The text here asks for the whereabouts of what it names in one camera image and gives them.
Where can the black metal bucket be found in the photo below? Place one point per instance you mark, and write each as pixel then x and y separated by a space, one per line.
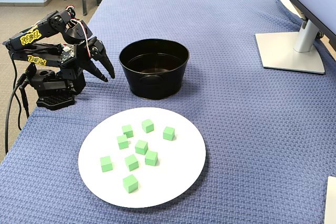
pixel 155 85

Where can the blue woven cloth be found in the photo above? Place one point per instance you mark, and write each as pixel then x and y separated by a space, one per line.
pixel 223 103

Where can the white round plate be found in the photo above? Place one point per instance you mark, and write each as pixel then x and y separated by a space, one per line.
pixel 170 171

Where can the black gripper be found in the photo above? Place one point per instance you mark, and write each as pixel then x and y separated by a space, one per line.
pixel 92 55

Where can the green cube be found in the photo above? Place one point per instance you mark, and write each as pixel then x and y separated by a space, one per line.
pixel 141 147
pixel 127 130
pixel 147 125
pixel 151 158
pixel 122 142
pixel 130 183
pixel 106 163
pixel 168 133
pixel 131 162

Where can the white flat board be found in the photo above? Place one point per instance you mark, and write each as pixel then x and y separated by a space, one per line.
pixel 331 200

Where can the silver monitor with stand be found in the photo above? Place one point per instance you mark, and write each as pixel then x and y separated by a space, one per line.
pixel 291 56

